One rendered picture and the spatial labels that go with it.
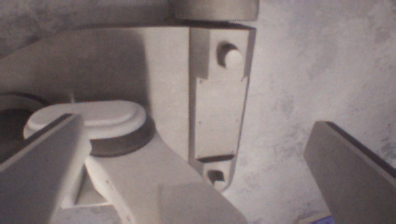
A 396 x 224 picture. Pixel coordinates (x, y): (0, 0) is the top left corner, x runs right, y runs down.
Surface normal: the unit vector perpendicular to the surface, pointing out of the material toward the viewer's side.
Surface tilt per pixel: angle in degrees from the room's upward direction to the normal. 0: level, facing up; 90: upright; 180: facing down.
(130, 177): 90
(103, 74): 0
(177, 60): 0
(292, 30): 0
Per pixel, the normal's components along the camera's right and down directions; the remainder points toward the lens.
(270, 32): 0.18, 0.48
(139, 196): 0.03, -0.87
